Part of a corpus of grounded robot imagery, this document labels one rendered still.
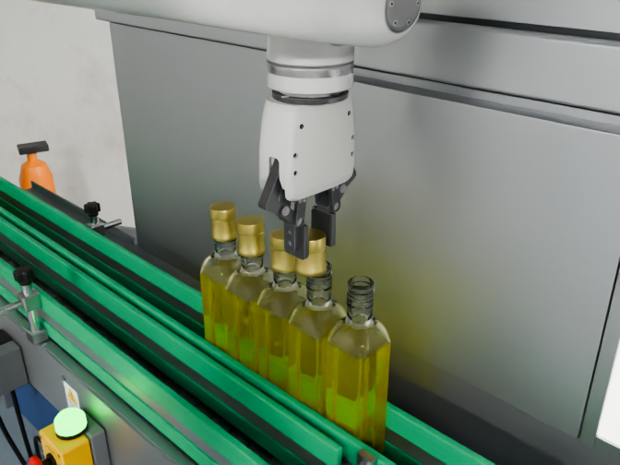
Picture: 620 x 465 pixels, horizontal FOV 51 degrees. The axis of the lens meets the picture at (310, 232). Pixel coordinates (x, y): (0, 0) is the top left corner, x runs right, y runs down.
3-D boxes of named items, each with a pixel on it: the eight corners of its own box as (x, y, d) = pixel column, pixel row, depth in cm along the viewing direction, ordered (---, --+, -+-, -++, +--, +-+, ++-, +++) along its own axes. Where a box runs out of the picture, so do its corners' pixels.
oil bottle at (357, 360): (385, 462, 81) (395, 318, 72) (356, 488, 77) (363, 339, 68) (351, 440, 84) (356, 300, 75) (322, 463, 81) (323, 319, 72)
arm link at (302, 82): (313, 47, 68) (312, 77, 69) (248, 59, 62) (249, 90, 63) (375, 58, 62) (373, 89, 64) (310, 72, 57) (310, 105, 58)
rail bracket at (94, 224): (131, 259, 131) (123, 197, 125) (100, 271, 126) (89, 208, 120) (120, 253, 133) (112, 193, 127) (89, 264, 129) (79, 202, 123)
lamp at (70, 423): (93, 429, 94) (90, 412, 93) (65, 445, 91) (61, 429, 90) (78, 414, 97) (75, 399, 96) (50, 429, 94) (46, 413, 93)
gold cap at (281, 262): (305, 266, 78) (305, 232, 76) (284, 276, 75) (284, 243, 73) (284, 256, 80) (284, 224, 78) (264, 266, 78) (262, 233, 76)
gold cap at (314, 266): (332, 269, 72) (333, 233, 70) (310, 280, 70) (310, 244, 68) (310, 258, 74) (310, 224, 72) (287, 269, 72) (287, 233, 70)
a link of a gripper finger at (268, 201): (293, 131, 64) (314, 169, 68) (244, 186, 62) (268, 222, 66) (302, 133, 64) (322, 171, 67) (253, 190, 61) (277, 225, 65)
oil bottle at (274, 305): (316, 418, 88) (317, 282, 79) (288, 440, 84) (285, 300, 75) (287, 399, 92) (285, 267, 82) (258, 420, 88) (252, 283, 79)
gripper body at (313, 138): (318, 67, 69) (317, 168, 73) (244, 83, 62) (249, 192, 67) (373, 78, 64) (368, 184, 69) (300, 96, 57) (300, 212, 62)
